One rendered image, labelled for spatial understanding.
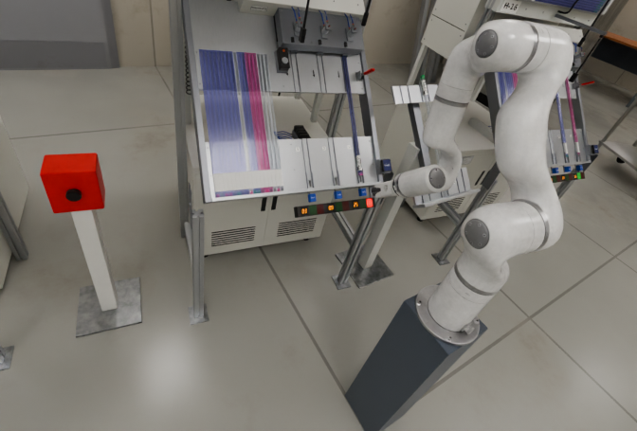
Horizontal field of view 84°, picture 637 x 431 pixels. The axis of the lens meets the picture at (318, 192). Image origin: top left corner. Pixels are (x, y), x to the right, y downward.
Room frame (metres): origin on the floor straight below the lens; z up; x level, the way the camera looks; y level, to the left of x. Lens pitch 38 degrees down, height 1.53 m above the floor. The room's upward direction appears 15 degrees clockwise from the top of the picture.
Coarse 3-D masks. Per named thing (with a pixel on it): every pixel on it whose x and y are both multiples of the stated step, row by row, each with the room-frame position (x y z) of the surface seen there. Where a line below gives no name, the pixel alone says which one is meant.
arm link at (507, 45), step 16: (480, 32) 0.81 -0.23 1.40; (496, 32) 0.78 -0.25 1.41; (512, 32) 0.77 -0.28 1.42; (528, 32) 0.79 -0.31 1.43; (464, 48) 0.92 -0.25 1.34; (480, 48) 0.79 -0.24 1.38; (496, 48) 0.76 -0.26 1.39; (512, 48) 0.76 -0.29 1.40; (528, 48) 0.78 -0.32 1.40; (448, 64) 0.95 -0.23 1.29; (464, 64) 0.90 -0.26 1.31; (480, 64) 0.79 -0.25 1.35; (496, 64) 0.77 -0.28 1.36; (512, 64) 0.77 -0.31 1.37; (448, 80) 0.93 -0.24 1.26; (464, 80) 0.92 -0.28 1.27; (448, 96) 0.92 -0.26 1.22; (464, 96) 0.92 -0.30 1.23
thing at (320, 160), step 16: (208, 144) 0.96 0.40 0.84; (288, 144) 1.10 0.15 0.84; (304, 144) 1.14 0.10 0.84; (320, 144) 1.17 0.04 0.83; (336, 144) 1.20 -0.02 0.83; (352, 144) 1.24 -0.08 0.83; (368, 144) 1.28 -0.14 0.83; (208, 160) 0.92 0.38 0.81; (288, 160) 1.06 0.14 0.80; (304, 160) 1.09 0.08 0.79; (320, 160) 1.13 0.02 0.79; (336, 160) 1.16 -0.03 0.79; (352, 160) 1.20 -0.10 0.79; (368, 160) 1.23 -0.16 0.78; (288, 176) 1.02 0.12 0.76; (304, 176) 1.05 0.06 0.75; (320, 176) 1.09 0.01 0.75; (336, 176) 1.12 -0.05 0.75; (352, 176) 1.15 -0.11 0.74; (368, 176) 1.19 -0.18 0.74
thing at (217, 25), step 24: (192, 0) 1.27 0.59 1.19; (216, 0) 1.32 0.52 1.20; (192, 24) 1.21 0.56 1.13; (216, 24) 1.26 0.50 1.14; (240, 24) 1.31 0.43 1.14; (264, 24) 1.37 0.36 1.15; (216, 48) 1.20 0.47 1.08; (240, 48) 1.25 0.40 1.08; (264, 48) 1.30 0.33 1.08; (288, 72) 1.29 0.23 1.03; (312, 72) 1.35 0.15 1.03; (336, 72) 1.41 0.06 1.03
